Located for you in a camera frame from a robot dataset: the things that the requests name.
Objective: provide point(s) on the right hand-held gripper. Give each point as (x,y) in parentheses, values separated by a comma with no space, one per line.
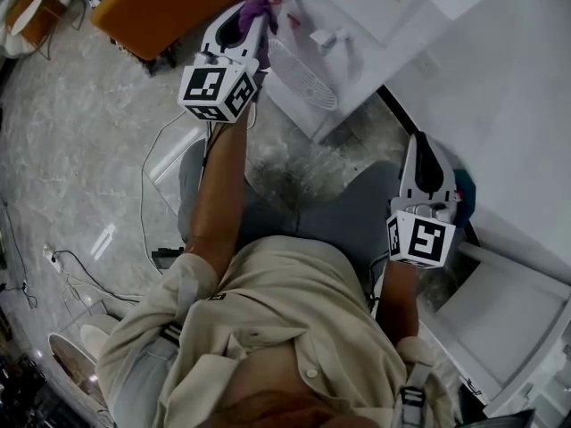
(426,241)

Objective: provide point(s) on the beige shirt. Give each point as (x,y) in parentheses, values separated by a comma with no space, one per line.
(276,310)

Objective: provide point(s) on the gray trousers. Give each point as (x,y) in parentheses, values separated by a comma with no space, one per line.
(339,212)

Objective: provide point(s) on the white water dispenser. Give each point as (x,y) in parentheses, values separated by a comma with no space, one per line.
(379,20)

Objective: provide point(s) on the orange upholstered seat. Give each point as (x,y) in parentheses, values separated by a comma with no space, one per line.
(165,9)

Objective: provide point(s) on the white shelf unit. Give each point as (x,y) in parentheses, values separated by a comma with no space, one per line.
(499,323)

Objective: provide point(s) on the person's left forearm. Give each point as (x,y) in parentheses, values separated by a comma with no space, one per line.
(220,194)

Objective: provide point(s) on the white power strip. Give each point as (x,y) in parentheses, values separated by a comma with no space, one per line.
(52,257)

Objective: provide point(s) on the wooden seat metal chair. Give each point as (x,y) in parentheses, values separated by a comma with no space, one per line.
(38,13)

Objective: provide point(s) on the black box device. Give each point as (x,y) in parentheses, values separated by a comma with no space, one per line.
(166,258)

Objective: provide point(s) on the person's right forearm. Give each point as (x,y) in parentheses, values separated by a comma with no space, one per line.
(399,301)

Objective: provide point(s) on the purple cloth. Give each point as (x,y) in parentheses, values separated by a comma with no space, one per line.
(252,9)

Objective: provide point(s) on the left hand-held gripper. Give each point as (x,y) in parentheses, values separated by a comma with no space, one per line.
(209,85)

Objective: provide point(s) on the dark teal object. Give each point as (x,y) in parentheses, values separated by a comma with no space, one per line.
(466,199)

